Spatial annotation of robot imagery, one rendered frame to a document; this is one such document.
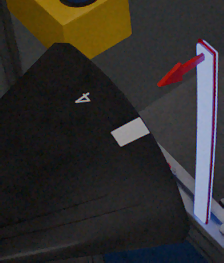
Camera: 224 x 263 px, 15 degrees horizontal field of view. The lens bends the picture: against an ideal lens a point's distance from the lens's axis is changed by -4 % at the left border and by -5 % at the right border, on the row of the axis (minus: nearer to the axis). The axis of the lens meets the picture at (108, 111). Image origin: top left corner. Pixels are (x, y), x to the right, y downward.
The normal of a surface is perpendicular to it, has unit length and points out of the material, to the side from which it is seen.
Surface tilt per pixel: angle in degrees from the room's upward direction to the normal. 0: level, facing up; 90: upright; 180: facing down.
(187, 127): 0
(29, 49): 90
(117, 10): 90
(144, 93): 90
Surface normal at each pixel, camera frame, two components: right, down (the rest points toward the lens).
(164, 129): -0.08, -0.61
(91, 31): 0.60, 0.60
